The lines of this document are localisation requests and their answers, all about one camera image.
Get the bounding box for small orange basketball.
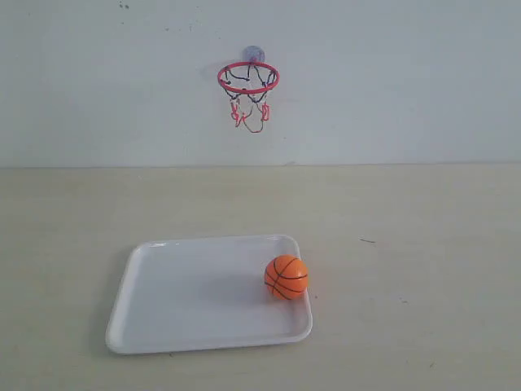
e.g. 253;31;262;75
264;254;309;300

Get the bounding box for red mini basketball hoop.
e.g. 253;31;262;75
217;61;280;134

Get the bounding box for white rectangular plastic tray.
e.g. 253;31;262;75
105;234;313;354

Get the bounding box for clear blue suction cup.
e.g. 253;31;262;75
242;46;265;63

